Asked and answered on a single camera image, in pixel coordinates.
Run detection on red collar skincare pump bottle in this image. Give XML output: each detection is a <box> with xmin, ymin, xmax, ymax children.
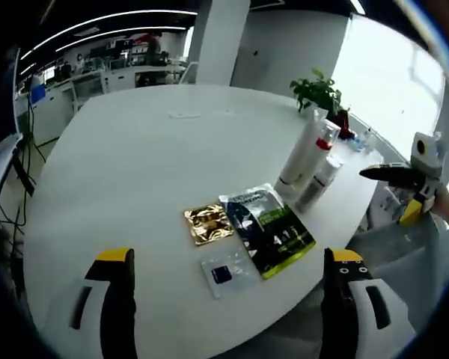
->
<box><xmin>310</xmin><ymin>118</ymin><xmax>342</xmax><ymax>177</ymax></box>

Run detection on clear cap skincare tube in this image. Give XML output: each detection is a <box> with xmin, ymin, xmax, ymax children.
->
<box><xmin>295</xmin><ymin>155</ymin><xmax>344</xmax><ymax>209</ymax></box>

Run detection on gold skincare sachet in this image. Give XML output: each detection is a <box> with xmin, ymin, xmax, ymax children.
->
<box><xmin>182</xmin><ymin>203</ymin><xmax>236</xmax><ymax>247</ymax></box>

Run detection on small silver skincare sachet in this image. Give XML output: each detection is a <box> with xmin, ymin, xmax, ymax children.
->
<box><xmin>200</xmin><ymin>249</ymin><xmax>258</xmax><ymax>299</ymax></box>

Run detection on potted green plant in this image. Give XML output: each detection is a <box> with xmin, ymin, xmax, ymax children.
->
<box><xmin>289</xmin><ymin>67</ymin><xmax>351</xmax><ymax>124</ymax></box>

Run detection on dark red bag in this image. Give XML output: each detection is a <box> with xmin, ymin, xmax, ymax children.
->
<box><xmin>327</xmin><ymin>108</ymin><xmax>356</xmax><ymax>140</ymax></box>

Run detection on ceiling light strip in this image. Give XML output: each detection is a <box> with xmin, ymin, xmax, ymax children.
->
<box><xmin>20</xmin><ymin>9</ymin><xmax>199</xmax><ymax>61</ymax></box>
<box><xmin>55</xmin><ymin>25</ymin><xmax>195</xmax><ymax>52</ymax></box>

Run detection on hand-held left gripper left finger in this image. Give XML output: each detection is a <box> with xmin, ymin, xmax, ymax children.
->
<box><xmin>69</xmin><ymin>246</ymin><xmax>138</xmax><ymax>359</ymax></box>

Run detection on large window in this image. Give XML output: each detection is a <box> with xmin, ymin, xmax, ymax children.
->
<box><xmin>336</xmin><ymin>14</ymin><xmax>446</xmax><ymax>158</ymax></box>

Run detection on white skincare tube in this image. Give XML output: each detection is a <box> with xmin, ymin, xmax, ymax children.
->
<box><xmin>274</xmin><ymin>109</ymin><xmax>329</xmax><ymax>194</ymax></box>

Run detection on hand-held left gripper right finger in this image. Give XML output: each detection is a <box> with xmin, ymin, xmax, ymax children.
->
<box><xmin>320</xmin><ymin>246</ymin><xmax>416</xmax><ymax>359</ymax></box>

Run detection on small clear bottle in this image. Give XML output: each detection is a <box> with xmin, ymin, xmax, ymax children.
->
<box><xmin>362</xmin><ymin>126</ymin><xmax>377</xmax><ymax>150</ymax></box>

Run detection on white mesh office chair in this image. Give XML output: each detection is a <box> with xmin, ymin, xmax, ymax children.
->
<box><xmin>343</xmin><ymin>209</ymin><xmax>449</xmax><ymax>337</ymax></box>

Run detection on green black skincare sachet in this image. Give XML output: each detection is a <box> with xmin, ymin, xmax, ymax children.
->
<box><xmin>218</xmin><ymin>182</ymin><xmax>318</xmax><ymax>280</ymax></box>

